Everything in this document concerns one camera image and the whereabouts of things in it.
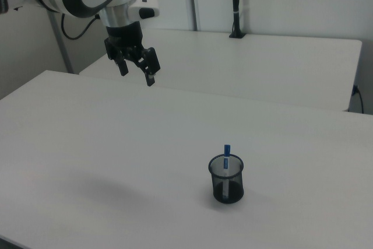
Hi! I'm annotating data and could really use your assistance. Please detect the black clamped pole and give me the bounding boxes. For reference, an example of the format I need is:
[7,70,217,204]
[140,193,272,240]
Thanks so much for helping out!
[228,0,247,40]

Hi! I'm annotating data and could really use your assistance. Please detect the blue white marker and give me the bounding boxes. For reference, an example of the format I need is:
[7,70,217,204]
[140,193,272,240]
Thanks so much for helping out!
[222,143,232,202]

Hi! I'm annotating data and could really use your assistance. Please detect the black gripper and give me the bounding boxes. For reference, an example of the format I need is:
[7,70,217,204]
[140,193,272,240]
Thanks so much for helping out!
[104,21,161,87]

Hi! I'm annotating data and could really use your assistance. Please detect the grey aluminium frame post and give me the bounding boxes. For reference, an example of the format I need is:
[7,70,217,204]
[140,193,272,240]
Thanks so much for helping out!
[47,9,74,74]

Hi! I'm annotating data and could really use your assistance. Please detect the black mesh pen cup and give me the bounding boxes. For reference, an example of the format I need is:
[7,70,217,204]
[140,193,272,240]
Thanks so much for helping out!
[207,153,245,204]

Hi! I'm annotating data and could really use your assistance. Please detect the white side table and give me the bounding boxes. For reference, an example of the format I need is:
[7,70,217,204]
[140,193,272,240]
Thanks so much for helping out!
[79,28,363,113]

